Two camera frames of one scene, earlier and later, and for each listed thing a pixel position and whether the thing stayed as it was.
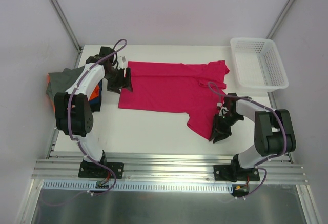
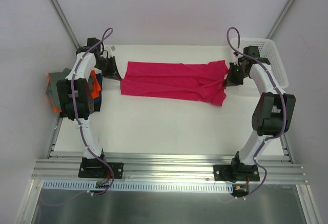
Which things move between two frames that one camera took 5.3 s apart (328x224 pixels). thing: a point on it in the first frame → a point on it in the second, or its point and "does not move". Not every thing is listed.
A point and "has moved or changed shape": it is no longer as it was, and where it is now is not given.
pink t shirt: [195, 89] has moved or changed shape
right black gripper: [224, 125] → [233, 76]
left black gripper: [120, 79] → [109, 67]
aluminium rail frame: [191, 168] does not move
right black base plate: [234, 172] does not move
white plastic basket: [259, 64] does not move
